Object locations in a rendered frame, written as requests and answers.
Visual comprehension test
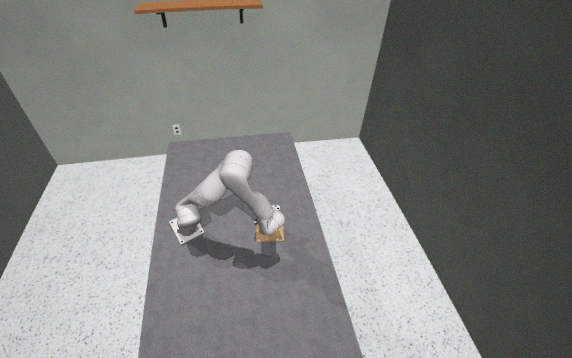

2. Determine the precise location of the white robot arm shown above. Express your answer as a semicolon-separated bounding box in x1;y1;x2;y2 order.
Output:
175;150;285;236

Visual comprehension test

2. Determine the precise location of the tan flat mat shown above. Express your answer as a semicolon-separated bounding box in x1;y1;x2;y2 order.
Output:
256;225;284;242

